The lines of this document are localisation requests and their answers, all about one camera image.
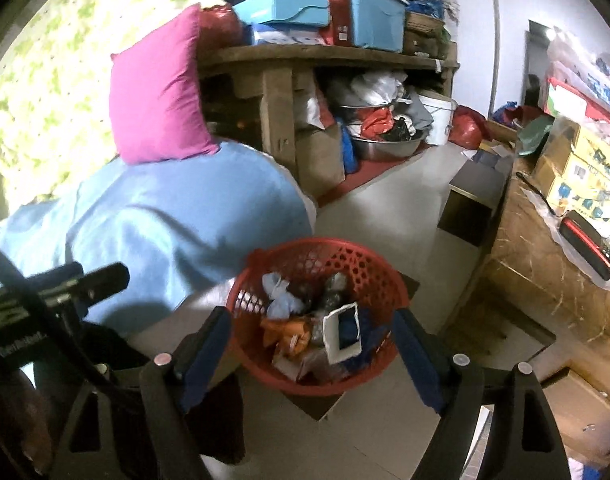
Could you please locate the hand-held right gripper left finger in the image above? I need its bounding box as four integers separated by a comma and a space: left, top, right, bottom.
50, 305, 234, 480

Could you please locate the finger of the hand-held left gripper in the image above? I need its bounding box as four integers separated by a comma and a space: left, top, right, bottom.
50, 264, 132, 311
0, 261, 84, 306

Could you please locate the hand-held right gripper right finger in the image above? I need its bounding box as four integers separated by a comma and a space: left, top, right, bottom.
394, 308, 571, 480

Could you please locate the orange wrapper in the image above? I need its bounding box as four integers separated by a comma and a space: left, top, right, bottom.
260, 317, 311, 361

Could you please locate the small white cardboard box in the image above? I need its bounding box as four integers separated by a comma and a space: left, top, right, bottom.
322, 302, 362, 365

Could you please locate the clear plastic wrapper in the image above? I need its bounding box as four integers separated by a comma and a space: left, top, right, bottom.
272, 350, 346, 383

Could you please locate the red plastic basket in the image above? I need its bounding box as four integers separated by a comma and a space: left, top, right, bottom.
226, 237, 411, 398

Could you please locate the person's left forearm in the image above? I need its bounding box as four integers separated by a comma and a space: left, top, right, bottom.
0, 370, 53, 476

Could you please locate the blue blanket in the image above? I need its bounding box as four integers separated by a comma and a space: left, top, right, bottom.
0, 140, 313, 336

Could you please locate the wooden cabinet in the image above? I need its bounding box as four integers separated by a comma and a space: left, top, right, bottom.
445, 150, 610, 461

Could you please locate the dark square stool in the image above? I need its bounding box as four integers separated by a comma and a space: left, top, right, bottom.
437, 160, 511, 247

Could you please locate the green floral quilt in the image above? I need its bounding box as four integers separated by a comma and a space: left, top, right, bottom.
0, 0, 226, 206

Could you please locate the clear plastic sheet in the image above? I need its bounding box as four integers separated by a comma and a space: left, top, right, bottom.
525, 180, 610, 291

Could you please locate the pink pillow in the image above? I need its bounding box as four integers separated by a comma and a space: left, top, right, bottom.
109, 4, 221, 166

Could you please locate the red floor mat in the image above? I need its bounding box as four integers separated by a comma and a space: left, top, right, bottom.
317, 145, 431, 206

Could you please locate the black red case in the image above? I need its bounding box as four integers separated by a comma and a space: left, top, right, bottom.
559, 209, 610, 281

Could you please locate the black comb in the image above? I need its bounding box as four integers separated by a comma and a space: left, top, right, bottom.
516, 171, 561, 213

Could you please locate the metal basin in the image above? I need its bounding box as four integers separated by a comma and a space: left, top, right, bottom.
350, 132, 428, 162

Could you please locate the blue plastic sack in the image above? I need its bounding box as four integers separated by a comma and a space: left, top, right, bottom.
337, 120, 358, 173

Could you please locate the black plastic bag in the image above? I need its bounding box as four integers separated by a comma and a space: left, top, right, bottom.
385, 120, 421, 142

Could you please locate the wooden table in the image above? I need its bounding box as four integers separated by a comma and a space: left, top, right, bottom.
197, 42, 461, 196

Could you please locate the large red plastic bag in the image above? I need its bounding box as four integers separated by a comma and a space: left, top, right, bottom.
447, 106, 488, 150

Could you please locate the white plastic bucket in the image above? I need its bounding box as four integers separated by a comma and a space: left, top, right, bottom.
417, 92, 458, 147

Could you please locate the orange plastic bag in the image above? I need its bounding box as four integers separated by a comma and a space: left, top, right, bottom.
360, 107, 395, 140

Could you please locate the printed cardboard carton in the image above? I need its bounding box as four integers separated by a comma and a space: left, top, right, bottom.
532, 125, 610, 231

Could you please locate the grey cloth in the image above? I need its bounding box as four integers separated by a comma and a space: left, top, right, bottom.
400, 91, 436, 131

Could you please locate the shiny red sack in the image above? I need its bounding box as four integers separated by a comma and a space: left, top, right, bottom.
200, 4, 243, 51

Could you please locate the white plastic bag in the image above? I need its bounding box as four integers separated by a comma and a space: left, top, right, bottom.
350, 71, 408, 106

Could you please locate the white blue package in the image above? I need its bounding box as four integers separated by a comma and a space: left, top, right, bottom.
250, 25, 326, 47

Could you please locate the red white carton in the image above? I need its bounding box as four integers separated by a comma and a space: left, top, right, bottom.
542, 77, 610, 126

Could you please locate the light blue shoe box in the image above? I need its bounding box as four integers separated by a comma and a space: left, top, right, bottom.
233, 0, 331, 28

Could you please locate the pile of clear plastic bags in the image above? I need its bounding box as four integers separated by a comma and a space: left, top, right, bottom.
545, 27, 610, 111

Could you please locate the red printed box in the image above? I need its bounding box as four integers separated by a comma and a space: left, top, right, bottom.
295, 0, 356, 46

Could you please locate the blue plastic storage bin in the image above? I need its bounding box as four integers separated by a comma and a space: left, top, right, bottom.
345, 0, 408, 53

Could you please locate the white wall pipe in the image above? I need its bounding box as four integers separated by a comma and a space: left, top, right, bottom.
485, 0, 502, 111

